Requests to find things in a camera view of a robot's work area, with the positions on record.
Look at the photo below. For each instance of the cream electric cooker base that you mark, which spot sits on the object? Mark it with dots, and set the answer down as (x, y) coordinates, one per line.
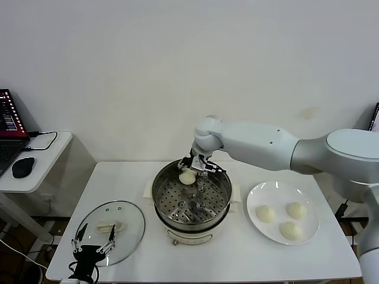
(189, 235)

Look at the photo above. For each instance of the white side table rounded corner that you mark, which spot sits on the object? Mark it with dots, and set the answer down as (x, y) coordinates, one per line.
(51, 161)

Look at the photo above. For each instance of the grey laptop with photo screen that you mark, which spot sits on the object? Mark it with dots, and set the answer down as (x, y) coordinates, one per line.
(375, 118)

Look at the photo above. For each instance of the white round plate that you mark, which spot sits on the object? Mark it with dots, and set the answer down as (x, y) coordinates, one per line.
(279, 210)

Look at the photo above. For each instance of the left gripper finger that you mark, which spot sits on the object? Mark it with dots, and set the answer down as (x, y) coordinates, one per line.
(78, 239)
(110, 241)

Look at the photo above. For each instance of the black laptop with red screen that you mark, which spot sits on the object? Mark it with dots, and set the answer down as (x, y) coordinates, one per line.
(9, 125)

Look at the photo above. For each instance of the perforated steel steamer basket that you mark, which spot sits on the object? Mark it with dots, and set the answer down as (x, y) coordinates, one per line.
(192, 207)

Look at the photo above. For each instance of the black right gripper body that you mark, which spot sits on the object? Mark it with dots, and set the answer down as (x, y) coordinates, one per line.
(197, 162)

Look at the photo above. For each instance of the white steamed baozi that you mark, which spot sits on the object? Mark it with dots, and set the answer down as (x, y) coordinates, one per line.
(187, 177)
(297, 210)
(291, 230)
(266, 213)

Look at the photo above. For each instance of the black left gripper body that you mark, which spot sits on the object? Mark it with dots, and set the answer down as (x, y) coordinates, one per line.
(87, 257)

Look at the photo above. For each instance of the white side table with label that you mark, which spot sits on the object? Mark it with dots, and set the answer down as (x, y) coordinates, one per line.
(359, 236)

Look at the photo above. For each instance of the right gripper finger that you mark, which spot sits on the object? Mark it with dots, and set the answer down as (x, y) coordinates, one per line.
(211, 169)
(183, 165)

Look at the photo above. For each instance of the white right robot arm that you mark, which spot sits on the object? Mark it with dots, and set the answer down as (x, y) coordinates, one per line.
(260, 145)

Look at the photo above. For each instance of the black computer mouse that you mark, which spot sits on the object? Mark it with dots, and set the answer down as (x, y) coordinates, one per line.
(23, 167)

